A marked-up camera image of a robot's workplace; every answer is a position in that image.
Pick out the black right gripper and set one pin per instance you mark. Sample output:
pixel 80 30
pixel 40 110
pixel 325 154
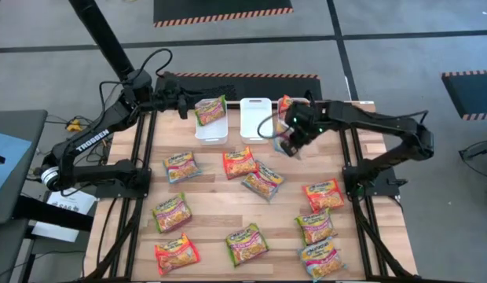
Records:
pixel 312 133

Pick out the green lime shrimp ramen pack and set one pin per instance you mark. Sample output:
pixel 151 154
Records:
pixel 210 111
pixel 316 226
pixel 246 244
pixel 171 214

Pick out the white plastic bin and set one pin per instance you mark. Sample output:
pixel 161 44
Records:
pixel 212 133
pixel 256 122
pixel 302 100

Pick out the black beam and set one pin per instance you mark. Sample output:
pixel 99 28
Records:
pixel 51 213

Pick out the black aluminium table frame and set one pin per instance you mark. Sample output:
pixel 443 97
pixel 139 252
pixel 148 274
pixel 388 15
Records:
pixel 234 105

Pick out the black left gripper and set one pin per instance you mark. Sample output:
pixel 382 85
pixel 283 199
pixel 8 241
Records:
pixel 169 101

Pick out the black stand pole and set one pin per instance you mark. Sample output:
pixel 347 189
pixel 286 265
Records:
pixel 98 27

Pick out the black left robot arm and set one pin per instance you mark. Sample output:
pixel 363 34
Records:
pixel 92 140

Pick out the blue sheet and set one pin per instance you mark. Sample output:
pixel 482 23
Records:
pixel 8 157

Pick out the dark grey side table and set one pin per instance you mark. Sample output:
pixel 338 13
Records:
pixel 8 251

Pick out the blue beef ramen pack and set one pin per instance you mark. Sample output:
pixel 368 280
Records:
pixel 263 181
pixel 321 259
pixel 279 146
pixel 181 168

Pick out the grey desk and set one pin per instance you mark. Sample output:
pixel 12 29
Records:
pixel 31 129

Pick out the grey stand foot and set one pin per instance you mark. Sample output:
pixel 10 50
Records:
pixel 481 149

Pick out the black hazard-striped floor mat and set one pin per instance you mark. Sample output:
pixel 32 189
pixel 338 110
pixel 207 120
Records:
pixel 267 88
pixel 224 9
pixel 471 94

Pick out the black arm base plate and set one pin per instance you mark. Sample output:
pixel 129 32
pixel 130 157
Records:
pixel 385 184
pixel 110 192

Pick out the white printed paper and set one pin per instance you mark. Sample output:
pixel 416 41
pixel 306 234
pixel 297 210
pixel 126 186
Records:
pixel 64 200

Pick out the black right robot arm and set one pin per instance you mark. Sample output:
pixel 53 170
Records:
pixel 369 117

